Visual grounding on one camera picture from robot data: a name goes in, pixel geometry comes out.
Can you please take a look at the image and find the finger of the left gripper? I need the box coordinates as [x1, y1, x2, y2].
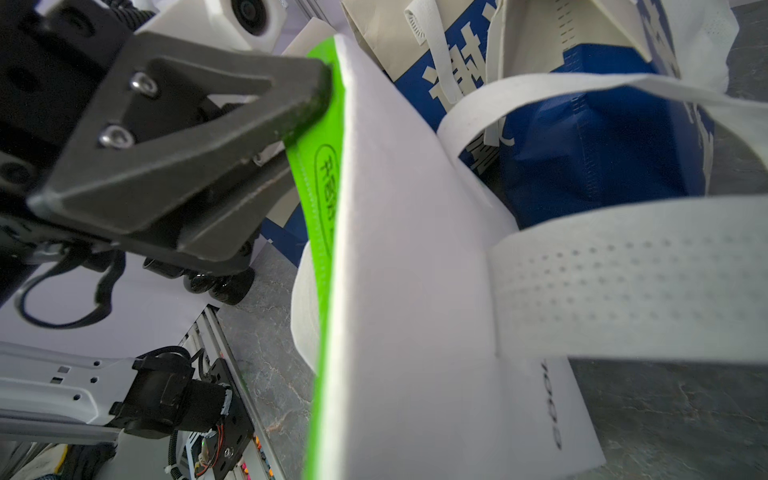
[177, 152, 294, 260]
[27, 33, 331, 235]

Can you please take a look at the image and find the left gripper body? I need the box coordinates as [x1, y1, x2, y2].
[1, 1, 132, 259]

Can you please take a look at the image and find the green and white takeout bag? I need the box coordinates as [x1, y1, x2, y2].
[287, 35, 767, 479]

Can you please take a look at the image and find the blue beige takeout bag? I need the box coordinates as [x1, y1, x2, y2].
[261, 188, 308, 267]

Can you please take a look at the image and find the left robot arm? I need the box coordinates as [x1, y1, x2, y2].
[1, 1, 330, 479]

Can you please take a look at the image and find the back left blue beige bag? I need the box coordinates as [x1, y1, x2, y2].
[341, 0, 511, 175]

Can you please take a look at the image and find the back right blue beige bag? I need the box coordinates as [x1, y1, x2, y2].
[485, 1, 739, 228]

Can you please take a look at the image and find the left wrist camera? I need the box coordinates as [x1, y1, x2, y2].
[137, 0, 287, 53]

